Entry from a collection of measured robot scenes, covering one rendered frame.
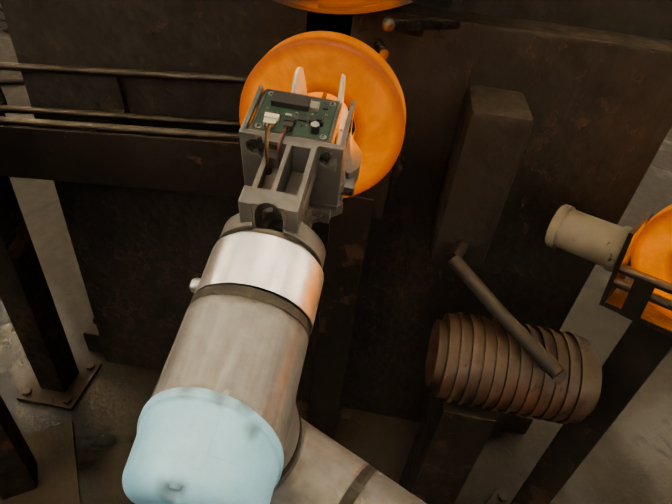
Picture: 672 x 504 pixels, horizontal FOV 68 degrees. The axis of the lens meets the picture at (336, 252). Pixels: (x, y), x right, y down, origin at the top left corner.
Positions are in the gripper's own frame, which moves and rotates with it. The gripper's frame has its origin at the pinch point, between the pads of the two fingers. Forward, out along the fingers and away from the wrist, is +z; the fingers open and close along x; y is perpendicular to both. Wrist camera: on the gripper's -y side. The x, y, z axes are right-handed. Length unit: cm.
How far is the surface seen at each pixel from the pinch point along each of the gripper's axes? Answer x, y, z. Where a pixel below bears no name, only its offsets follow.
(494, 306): -24.7, -27.0, -1.2
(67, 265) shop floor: 78, -98, 31
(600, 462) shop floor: -68, -86, 1
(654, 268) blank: -40.1, -16.5, 1.4
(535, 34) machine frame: -22.6, -3.9, 25.3
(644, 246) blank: -38.3, -14.9, 3.0
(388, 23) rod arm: -4.4, 4.1, 7.7
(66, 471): 44, -81, -24
